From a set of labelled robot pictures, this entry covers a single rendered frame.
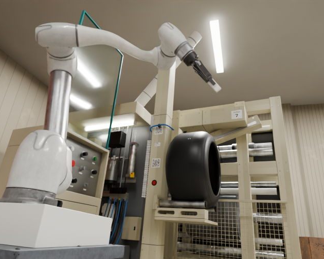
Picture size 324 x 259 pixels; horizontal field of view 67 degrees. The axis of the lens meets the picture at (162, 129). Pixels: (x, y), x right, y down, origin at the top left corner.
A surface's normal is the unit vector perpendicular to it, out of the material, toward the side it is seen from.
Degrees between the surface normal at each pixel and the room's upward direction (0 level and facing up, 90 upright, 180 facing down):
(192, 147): 75
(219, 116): 90
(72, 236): 90
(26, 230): 90
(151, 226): 90
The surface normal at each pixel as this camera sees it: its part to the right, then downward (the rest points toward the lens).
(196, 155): -0.15, -0.43
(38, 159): 0.41, -0.38
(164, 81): -0.41, -0.38
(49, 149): 0.62, -0.44
